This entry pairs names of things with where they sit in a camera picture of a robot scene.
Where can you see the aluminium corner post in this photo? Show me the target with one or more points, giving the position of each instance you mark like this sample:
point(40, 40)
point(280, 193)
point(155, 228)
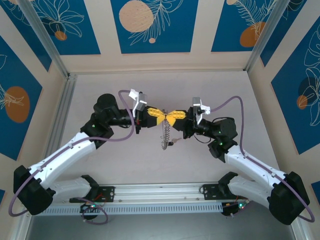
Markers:
point(42, 37)
point(265, 32)

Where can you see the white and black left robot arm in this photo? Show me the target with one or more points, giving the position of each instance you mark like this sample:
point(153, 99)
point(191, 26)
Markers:
point(65, 155)

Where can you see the long aluminium frame rail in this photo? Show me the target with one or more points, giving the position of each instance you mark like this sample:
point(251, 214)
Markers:
point(160, 192)

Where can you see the short aluminium frame rail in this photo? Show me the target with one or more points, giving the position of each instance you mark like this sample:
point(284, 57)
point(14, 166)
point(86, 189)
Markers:
point(300, 231)
point(23, 227)

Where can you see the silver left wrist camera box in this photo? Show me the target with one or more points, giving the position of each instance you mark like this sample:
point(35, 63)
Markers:
point(142, 101)

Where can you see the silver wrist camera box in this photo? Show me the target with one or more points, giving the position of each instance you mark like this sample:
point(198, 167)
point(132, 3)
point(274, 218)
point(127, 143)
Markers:
point(142, 101)
point(196, 102)

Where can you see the small electronics board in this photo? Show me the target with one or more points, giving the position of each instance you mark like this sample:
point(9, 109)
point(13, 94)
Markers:
point(230, 210)
point(86, 207)

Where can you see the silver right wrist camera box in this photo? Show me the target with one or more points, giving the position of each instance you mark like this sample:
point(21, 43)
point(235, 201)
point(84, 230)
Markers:
point(196, 102)

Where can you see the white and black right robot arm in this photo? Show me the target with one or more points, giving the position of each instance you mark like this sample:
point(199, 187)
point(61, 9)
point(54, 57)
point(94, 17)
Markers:
point(250, 162)

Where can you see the aluminium side rail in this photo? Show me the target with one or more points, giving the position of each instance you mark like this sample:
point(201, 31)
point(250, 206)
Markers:
point(65, 100)

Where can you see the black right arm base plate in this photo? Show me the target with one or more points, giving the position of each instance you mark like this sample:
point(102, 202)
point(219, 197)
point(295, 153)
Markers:
point(208, 192)

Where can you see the silver key with black tag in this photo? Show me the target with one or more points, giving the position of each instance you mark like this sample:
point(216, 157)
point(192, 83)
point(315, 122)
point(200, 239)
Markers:
point(170, 143)

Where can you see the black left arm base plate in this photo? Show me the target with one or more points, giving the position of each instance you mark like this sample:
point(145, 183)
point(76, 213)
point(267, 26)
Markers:
point(108, 193)

